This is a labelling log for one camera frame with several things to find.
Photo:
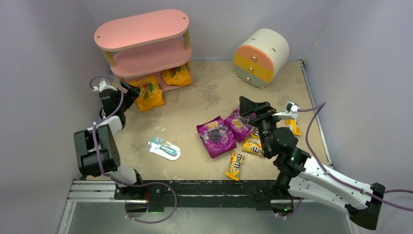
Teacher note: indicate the yellow m&m bag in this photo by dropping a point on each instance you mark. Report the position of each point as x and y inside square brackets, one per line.
[252, 147]
[236, 161]
[255, 134]

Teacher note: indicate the pink three-tier shelf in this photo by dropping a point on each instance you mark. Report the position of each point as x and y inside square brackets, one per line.
[143, 45]

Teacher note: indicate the round pastel drawer cabinet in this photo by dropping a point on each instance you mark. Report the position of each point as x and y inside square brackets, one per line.
[260, 57]

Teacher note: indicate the blue toy blister pack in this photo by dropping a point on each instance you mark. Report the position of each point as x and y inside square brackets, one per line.
[164, 149]

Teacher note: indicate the yellow M&M bag top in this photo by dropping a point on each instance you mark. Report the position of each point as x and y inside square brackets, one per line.
[255, 134]

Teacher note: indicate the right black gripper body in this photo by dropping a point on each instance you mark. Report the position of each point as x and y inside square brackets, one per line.
[261, 113]

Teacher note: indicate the small yellow candy packet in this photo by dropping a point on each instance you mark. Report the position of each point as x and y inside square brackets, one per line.
[293, 126]

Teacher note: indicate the yellow M&M bag bottom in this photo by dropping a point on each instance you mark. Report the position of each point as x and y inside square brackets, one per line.
[236, 161]

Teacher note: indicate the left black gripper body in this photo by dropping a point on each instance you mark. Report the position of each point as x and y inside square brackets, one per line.
[124, 95]

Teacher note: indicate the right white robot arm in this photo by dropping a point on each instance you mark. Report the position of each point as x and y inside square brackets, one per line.
[303, 175]

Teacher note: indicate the yellow M&M bag middle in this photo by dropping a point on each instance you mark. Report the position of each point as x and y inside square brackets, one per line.
[252, 147]

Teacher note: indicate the orange gummy candy bag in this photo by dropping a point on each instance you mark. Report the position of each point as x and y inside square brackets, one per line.
[178, 76]
[151, 94]

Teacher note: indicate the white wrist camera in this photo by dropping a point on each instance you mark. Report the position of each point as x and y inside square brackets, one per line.
[291, 111]
[103, 85]

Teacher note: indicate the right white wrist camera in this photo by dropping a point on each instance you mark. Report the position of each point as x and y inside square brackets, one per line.
[291, 111]

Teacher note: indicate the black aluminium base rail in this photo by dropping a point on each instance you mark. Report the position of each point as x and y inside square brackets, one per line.
[159, 195]

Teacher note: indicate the purple grape candy bag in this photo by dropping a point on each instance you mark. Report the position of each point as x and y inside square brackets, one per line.
[239, 125]
[216, 137]

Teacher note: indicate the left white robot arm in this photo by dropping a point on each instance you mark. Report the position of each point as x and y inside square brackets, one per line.
[95, 148]

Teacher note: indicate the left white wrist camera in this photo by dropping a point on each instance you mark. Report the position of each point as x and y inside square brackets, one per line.
[103, 85]

